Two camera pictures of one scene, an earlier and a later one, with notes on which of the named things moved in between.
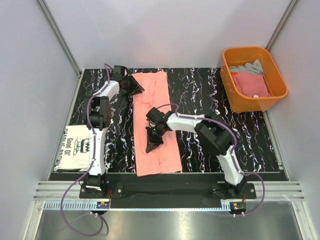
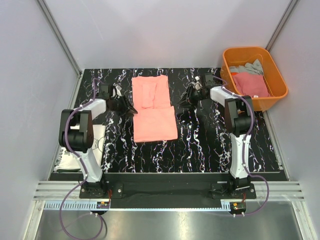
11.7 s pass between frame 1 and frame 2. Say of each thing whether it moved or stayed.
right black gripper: moved
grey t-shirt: stayed
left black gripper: moved
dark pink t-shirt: stayed
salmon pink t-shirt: moved
